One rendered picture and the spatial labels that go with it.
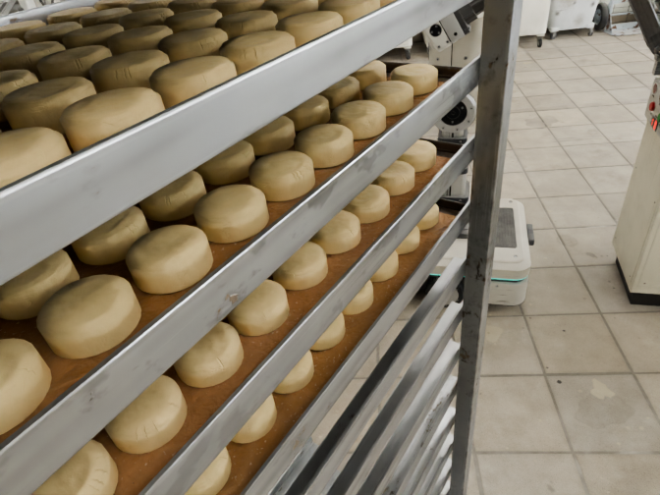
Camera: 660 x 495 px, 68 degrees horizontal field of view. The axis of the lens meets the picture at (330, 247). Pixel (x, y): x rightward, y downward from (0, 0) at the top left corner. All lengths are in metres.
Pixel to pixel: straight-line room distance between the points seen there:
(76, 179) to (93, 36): 0.27
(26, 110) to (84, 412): 0.16
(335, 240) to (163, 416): 0.21
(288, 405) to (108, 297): 0.22
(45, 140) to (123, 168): 0.04
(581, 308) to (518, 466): 0.79
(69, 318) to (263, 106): 0.15
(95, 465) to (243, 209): 0.18
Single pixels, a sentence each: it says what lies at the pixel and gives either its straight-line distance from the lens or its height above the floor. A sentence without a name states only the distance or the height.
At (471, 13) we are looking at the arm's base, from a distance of 1.58.
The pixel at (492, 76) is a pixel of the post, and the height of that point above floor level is 1.32.
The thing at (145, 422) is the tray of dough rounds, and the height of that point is 1.24.
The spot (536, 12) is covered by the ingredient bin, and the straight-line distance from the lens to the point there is 5.47.
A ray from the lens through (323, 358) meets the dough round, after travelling 0.48.
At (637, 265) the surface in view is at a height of 0.22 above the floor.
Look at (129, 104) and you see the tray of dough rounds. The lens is 0.27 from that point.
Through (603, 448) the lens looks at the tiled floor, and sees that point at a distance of 1.85.
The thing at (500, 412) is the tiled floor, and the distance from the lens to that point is 1.85.
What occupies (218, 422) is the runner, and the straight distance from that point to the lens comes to 0.33.
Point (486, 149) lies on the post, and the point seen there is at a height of 1.23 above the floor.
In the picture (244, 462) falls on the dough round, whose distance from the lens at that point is 0.44.
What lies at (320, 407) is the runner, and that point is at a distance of 0.44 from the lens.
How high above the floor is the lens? 1.50
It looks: 36 degrees down
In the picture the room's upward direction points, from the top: 8 degrees counter-clockwise
